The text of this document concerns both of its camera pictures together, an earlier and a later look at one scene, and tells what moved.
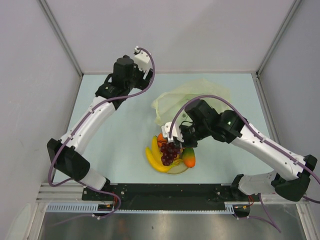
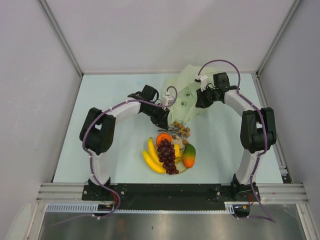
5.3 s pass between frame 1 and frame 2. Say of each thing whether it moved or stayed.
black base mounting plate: stayed
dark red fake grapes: moved
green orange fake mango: stayed
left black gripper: moved
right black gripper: moved
